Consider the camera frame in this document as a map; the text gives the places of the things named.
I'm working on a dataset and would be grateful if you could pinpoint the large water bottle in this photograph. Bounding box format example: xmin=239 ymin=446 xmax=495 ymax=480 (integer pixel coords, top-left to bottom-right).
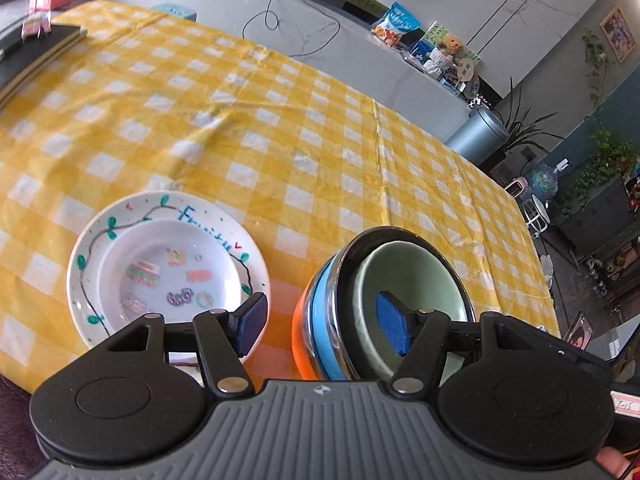
xmin=525 ymin=160 xmax=571 ymax=201

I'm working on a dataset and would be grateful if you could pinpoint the white fruit drawing plate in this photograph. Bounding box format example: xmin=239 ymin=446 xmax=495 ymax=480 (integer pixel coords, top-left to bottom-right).
xmin=66 ymin=191 xmax=272 ymax=366

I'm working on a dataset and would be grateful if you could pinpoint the white round stool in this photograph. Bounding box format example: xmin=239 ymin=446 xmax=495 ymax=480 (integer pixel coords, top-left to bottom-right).
xmin=522 ymin=195 xmax=551 ymax=238

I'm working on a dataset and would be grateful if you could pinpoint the crumpled white pink packet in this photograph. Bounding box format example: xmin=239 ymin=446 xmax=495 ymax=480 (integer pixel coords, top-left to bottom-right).
xmin=20 ymin=14 xmax=53 ymax=40

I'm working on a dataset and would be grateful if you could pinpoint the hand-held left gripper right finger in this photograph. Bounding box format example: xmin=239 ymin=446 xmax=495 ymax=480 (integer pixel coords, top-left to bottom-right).
xmin=376 ymin=291 xmax=538 ymax=397

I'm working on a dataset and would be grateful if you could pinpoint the white marble TV bench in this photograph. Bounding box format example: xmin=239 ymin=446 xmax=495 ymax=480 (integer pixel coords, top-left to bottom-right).
xmin=0 ymin=0 xmax=476 ymax=141

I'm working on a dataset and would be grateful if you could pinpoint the blue steel bowl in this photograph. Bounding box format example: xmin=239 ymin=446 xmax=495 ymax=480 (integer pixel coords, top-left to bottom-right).
xmin=306 ymin=226 xmax=476 ymax=381

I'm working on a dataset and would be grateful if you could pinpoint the framed wall picture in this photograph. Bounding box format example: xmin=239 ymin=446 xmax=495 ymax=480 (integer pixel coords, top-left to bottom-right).
xmin=599 ymin=6 xmax=636 ymax=64

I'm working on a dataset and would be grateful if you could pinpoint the small white decorated bowl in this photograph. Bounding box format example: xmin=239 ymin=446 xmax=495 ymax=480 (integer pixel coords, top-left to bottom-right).
xmin=97 ymin=219 xmax=236 ymax=321

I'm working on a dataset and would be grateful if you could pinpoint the green vine plant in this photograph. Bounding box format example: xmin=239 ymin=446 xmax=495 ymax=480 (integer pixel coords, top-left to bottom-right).
xmin=555 ymin=130 xmax=640 ymax=221

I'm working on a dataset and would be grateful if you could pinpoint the purple shaggy rug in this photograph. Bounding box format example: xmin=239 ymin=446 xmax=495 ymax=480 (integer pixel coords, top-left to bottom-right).
xmin=0 ymin=375 xmax=46 ymax=480

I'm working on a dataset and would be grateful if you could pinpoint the pale green ceramic bowl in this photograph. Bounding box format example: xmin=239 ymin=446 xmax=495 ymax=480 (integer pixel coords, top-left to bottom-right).
xmin=352 ymin=241 xmax=471 ymax=376

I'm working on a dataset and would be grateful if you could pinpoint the yellow checkered tablecloth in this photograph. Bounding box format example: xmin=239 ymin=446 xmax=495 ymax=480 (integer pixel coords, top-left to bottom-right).
xmin=0 ymin=0 xmax=561 ymax=396

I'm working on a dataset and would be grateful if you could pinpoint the long leaf potted plant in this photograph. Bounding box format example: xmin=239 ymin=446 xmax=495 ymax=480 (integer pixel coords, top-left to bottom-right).
xmin=492 ymin=77 xmax=566 ymax=161

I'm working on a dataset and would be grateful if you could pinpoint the dark cabinet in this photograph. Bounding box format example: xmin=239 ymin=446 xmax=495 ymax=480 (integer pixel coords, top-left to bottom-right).
xmin=555 ymin=175 xmax=640 ymax=261

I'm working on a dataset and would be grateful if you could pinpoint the black notebook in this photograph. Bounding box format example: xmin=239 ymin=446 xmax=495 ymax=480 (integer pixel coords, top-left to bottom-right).
xmin=0 ymin=22 xmax=88 ymax=108

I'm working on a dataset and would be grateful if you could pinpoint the person's right hand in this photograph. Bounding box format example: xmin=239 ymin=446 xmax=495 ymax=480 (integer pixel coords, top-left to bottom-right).
xmin=596 ymin=449 xmax=632 ymax=480

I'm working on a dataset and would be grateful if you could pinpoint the blue snack bag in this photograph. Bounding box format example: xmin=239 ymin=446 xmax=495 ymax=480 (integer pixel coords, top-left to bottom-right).
xmin=372 ymin=1 xmax=421 ymax=46

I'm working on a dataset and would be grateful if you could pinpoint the orange steel bowl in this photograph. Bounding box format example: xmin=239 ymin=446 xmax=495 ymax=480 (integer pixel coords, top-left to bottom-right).
xmin=291 ymin=280 xmax=326 ymax=381

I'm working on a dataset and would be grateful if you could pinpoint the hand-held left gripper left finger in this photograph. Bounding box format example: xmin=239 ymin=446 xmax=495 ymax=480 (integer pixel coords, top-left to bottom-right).
xmin=107 ymin=291 xmax=269 ymax=397

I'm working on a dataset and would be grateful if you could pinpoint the black cable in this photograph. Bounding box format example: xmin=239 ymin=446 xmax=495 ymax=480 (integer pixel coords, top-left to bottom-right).
xmin=242 ymin=0 xmax=341 ymax=58

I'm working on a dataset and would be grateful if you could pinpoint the grey round trash can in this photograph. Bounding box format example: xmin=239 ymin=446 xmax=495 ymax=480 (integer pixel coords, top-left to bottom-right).
xmin=445 ymin=106 xmax=511 ymax=168

